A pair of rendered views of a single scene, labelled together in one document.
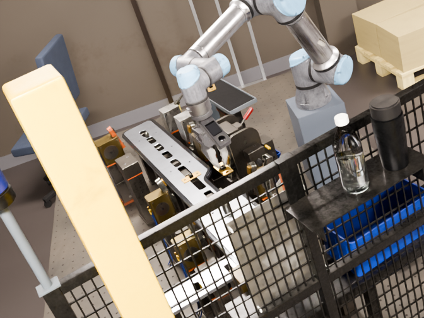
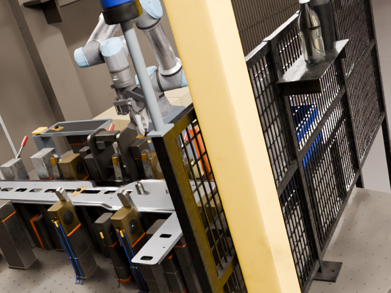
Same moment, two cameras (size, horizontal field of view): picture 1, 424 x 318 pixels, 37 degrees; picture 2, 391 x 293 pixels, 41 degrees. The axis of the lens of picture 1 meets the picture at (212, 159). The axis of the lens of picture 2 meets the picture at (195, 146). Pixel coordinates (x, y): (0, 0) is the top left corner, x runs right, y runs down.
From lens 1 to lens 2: 1.13 m
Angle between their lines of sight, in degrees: 35
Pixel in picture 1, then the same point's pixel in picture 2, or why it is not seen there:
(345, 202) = (319, 65)
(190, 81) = (118, 47)
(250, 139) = (132, 137)
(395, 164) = (331, 42)
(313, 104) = (163, 111)
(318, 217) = (312, 74)
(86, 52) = not seen: outside the picture
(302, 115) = not seen: hidden behind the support
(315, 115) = (167, 118)
